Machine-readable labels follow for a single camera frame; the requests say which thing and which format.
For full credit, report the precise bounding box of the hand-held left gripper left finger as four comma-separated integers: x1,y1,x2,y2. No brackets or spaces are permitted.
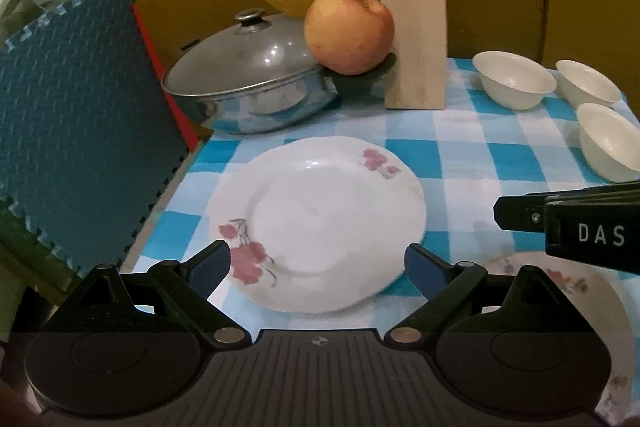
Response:
94,239,250,351

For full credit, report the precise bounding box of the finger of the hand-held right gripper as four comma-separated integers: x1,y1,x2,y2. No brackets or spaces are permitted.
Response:
492,193,551,232

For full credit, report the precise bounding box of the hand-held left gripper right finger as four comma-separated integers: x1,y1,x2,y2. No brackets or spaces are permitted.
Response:
383,243,552,350

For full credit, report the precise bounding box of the white floral plate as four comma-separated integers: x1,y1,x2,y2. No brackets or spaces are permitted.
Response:
206,136,427,314
481,251,635,423

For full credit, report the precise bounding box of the white bowl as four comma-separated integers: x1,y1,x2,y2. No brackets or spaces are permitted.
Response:
472,51,557,110
576,103,640,184
555,59,622,108

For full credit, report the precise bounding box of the blue white checkered tablecloth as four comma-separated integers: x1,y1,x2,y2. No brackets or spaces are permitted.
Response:
120,54,640,408

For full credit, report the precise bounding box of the steel pot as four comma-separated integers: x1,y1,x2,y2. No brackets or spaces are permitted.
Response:
161,57,342,136

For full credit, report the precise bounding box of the red board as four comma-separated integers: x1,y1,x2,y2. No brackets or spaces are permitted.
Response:
131,3,199,156

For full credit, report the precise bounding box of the black dish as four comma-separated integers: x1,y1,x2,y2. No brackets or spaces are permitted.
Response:
322,52,401,100

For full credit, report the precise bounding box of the teal foam mat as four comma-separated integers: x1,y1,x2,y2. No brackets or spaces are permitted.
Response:
0,0,190,279

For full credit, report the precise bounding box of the wooden knife block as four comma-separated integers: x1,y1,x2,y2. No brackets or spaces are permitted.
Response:
371,0,447,110

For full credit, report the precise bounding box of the red yellow apple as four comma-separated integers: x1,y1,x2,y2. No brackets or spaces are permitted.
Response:
304,0,395,76

